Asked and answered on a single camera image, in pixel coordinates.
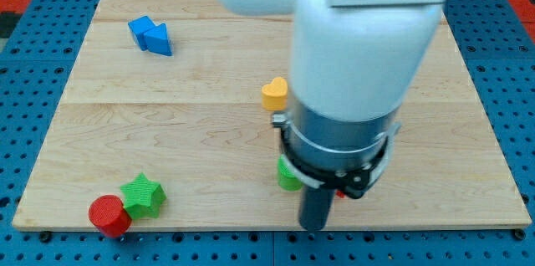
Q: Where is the red cylinder block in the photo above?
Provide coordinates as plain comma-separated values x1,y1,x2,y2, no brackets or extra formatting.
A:
88,195,132,238

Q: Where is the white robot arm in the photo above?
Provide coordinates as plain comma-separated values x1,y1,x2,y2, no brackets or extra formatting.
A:
219,0,444,198

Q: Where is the wooden board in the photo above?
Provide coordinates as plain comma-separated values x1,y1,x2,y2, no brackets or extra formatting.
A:
12,0,532,232

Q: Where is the yellow heart block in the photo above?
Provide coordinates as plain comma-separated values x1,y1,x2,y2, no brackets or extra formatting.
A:
261,77,288,111

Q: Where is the green cylinder block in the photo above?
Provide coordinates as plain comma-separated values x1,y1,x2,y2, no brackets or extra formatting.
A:
277,155,303,192

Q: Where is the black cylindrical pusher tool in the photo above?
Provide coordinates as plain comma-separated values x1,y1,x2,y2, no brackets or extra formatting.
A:
298,186,335,231

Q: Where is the blue triangle block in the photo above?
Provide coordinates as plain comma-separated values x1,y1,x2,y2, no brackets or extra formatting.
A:
143,23,172,56

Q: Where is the green star block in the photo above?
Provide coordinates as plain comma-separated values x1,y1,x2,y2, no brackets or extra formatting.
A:
120,172,166,220

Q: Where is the blue cube block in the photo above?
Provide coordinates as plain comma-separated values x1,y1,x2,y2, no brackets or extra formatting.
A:
128,16,155,51

